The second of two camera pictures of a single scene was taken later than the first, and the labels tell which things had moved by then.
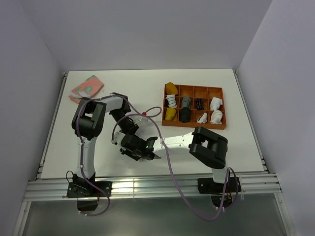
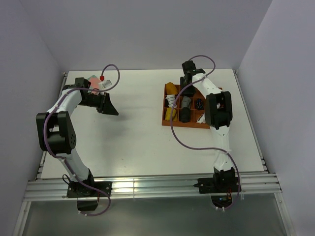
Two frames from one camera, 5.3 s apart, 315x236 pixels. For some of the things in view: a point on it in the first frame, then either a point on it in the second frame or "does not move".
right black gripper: x=125 y=151 → x=191 y=92
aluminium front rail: x=148 y=187 does not move
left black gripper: x=131 y=129 → x=106 y=106
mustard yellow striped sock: x=171 y=89 does not move
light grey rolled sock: x=186 y=102 does not move
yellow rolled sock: x=171 y=114 does not move
